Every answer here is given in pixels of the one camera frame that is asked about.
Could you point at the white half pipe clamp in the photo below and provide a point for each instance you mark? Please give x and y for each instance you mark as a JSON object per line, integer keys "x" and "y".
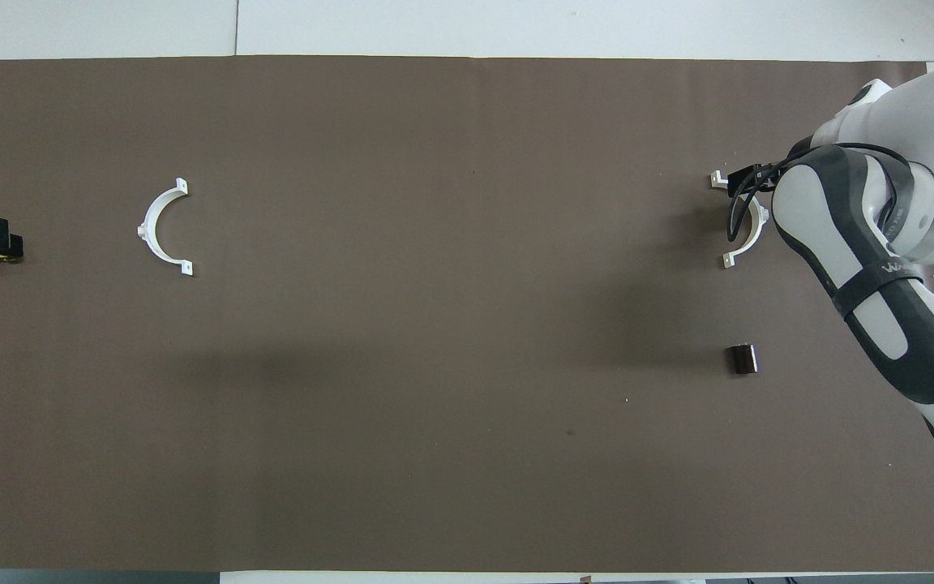
{"x": 761, "y": 216}
{"x": 147, "y": 231}

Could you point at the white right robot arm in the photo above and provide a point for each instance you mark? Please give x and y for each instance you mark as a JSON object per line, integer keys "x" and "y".
{"x": 880, "y": 341}

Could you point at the dark brown short cylinder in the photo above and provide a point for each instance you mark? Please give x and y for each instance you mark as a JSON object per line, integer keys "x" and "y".
{"x": 743, "y": 359}

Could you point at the brown table mat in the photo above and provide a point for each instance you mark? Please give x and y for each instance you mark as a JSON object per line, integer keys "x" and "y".
{"x": 434, "y": 324}

